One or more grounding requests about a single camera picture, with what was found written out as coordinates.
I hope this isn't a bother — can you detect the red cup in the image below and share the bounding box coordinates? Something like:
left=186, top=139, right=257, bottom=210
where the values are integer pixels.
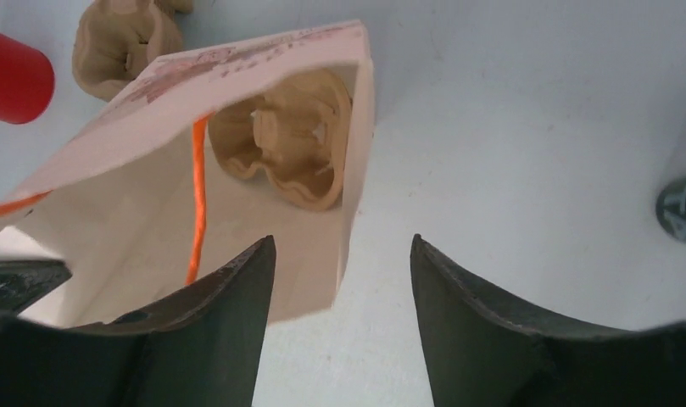
left=0, top=33, right=55, bottom=125

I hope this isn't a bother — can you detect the brown pulp cup carrier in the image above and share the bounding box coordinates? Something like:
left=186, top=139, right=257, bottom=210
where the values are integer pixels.
left=71, top=0, right=194, bottom=102

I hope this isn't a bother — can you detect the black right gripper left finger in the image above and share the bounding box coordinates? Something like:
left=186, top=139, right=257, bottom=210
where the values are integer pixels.
left=0, top=236, right=276, bottom=406

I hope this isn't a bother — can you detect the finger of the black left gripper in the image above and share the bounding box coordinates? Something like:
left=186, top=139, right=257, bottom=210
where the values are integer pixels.
left=0, top=259, right=72, bottom=314

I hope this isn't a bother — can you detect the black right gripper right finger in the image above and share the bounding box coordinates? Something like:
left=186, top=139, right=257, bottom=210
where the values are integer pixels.
left=410, top=235, right=686, bottom=406

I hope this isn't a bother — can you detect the black takeout cup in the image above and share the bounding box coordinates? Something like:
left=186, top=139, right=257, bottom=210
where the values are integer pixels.
left=655, top=176, right=686, bottom=243

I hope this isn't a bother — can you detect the white paper bag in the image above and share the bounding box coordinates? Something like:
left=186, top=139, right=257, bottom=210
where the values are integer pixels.
left=0, top=20, right=375, bottom=326

